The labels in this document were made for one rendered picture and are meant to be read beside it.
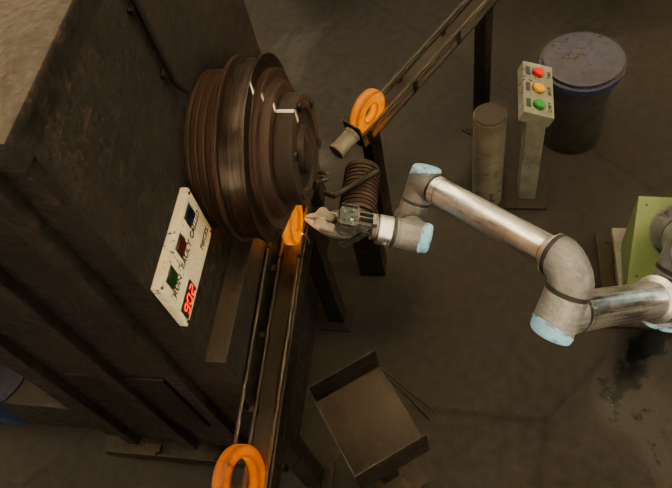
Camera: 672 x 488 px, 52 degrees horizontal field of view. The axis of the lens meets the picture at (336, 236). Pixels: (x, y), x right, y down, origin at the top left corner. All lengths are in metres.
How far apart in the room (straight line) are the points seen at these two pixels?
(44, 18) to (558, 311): 1.32
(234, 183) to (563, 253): 0.83
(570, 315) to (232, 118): 0.96
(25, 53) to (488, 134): 1.73
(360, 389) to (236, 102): 0.86
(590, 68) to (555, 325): 1.29
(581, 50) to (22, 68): 2.20
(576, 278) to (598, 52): 1.31
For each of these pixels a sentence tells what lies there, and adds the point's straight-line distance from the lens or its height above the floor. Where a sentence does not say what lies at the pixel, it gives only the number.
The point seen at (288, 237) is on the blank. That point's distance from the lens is 2.04.
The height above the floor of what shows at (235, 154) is 1.28.
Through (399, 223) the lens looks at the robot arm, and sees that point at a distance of 2.04.
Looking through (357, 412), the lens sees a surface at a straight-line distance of 1.94.
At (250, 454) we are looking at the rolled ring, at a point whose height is 0.70.
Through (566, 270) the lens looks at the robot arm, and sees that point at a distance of 1.82.
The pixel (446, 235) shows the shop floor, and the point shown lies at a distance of 2.87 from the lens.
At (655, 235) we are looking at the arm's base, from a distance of 2.50.
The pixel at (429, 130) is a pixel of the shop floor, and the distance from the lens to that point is 3.21.
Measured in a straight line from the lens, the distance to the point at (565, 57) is 2.90.
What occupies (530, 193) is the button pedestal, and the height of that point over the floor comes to 0.05.
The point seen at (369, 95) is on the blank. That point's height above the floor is 0.78.
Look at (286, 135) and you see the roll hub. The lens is 1.62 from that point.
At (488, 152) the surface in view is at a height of 0.38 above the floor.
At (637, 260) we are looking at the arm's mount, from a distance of 2.57.
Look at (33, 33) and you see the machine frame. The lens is 1.25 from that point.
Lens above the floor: 2.43
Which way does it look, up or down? 56 degrees down
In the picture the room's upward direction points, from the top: 16 degrees counter-clockwise
